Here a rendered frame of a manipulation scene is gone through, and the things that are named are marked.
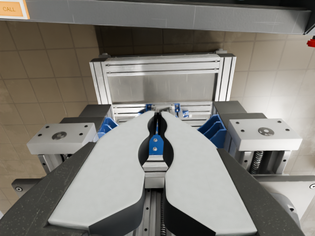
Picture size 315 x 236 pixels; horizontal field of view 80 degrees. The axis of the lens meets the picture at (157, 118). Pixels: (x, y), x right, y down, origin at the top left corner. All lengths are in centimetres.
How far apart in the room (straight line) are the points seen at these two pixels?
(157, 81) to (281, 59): 87
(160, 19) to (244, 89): 124
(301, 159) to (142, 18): 203
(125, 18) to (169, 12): 8
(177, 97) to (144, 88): 23
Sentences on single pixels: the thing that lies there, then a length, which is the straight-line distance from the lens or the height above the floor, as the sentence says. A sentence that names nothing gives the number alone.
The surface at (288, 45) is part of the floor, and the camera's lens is 159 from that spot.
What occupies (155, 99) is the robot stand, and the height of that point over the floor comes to 21.
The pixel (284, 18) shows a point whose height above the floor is 95.
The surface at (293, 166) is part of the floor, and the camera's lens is 225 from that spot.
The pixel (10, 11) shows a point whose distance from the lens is 46.
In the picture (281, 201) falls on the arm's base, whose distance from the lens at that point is 54.
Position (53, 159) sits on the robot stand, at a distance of 57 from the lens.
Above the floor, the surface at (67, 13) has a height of 95.
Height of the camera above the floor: 134
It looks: 59 degrees down
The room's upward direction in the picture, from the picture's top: 177 degrees counter-clockwise
